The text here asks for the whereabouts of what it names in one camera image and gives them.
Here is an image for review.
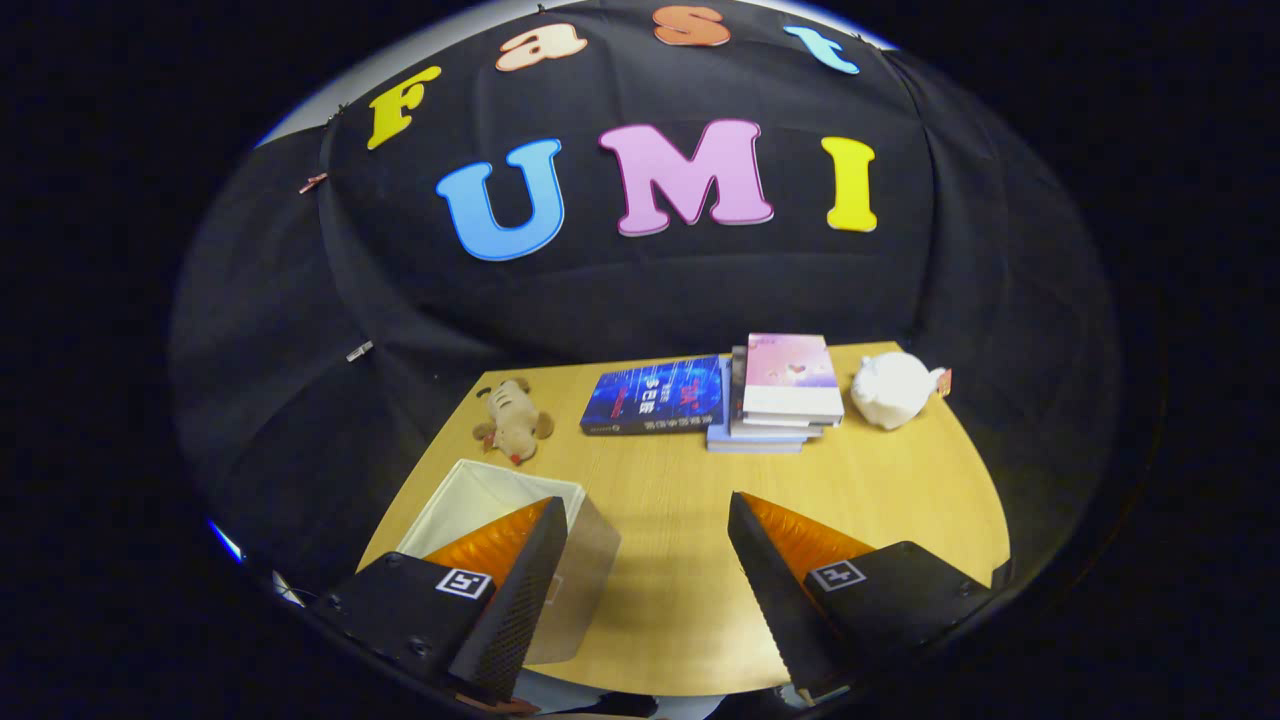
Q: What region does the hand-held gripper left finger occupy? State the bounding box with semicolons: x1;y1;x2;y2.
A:
310;495;569;706

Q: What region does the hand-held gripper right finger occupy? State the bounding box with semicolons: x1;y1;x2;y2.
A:
727;490;991;706

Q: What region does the beige fabric storage box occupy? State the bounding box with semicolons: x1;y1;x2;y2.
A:
397;458;623;666

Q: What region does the light blue cover book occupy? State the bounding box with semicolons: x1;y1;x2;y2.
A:
706;360;806;454

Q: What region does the brown plush toy dog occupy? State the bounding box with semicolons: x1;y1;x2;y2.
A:
472;377;556;466

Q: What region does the grey cover book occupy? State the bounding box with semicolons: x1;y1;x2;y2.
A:
728;345;826;439

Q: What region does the pink cover book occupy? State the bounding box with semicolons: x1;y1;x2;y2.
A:
742;333;846;428

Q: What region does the white plush toy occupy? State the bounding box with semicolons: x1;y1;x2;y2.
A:
850;350;953;431

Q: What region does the dark blue book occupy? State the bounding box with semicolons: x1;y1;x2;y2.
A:
580;355;723;437

